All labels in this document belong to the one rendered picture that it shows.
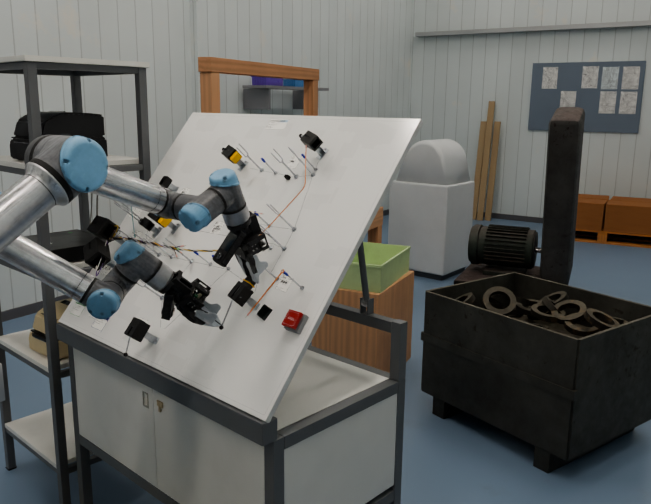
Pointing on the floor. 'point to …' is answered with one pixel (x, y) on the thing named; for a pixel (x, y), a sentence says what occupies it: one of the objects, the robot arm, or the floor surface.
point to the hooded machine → (433, 208)
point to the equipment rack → (45, 423)
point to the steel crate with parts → (542, 362)
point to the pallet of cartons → (619, 219)
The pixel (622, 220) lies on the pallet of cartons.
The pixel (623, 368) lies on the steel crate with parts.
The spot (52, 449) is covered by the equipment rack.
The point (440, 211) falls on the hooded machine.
